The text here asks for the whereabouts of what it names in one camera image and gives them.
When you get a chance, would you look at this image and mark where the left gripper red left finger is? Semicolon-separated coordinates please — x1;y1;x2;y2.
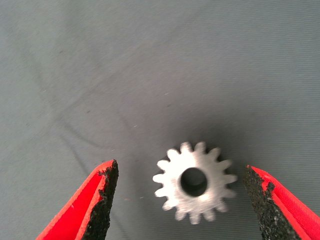
35;159;120;240

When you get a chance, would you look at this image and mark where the small steel planetary gear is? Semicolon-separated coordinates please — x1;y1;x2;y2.
152;141;238;225

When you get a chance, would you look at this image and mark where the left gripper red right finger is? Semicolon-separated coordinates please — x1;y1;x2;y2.
242;164;320;240

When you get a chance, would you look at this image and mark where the dark grey table cloth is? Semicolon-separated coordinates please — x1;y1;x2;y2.
0;0;320;240

